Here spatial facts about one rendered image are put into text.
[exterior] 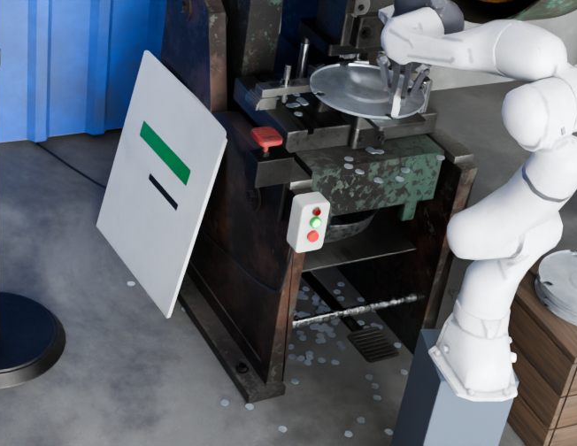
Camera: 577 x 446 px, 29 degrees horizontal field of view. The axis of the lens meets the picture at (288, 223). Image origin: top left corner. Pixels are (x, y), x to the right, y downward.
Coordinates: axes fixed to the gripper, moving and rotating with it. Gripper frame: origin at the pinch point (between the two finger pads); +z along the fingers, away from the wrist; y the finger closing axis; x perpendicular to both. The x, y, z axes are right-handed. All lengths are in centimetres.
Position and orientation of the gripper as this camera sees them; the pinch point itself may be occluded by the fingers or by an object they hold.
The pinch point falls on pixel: (396, 103)
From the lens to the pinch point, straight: 266.6
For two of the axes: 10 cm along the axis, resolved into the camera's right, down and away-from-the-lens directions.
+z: -0.5, 6.3, 7.8
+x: 2.9, -7.4, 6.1
